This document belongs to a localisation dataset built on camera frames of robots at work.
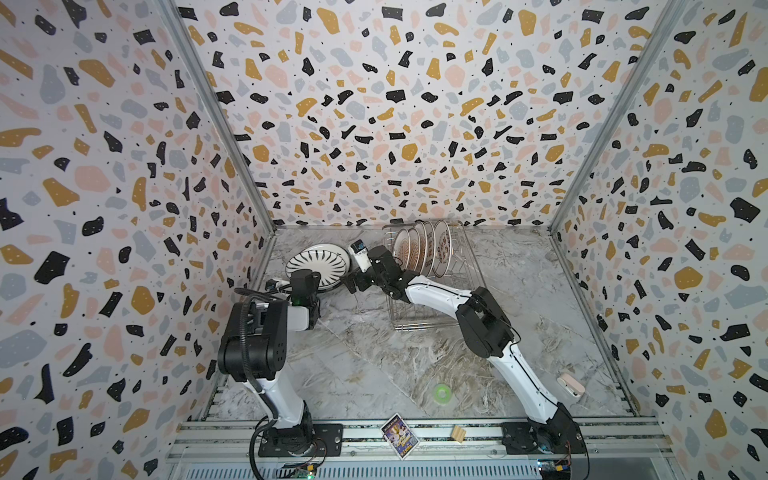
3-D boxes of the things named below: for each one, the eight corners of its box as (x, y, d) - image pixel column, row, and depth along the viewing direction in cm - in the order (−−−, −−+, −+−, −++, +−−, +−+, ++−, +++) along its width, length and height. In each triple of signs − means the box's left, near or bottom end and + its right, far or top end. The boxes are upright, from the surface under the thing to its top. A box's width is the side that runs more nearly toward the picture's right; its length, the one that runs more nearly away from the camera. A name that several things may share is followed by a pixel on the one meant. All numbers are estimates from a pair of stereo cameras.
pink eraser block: (575, 399, 83) (581, 395, 80) (554, 381, 86) (559, 377, 83) (580, 392, 84) (586, 388, 81) (559, 374, 87) (564, 370, 84)
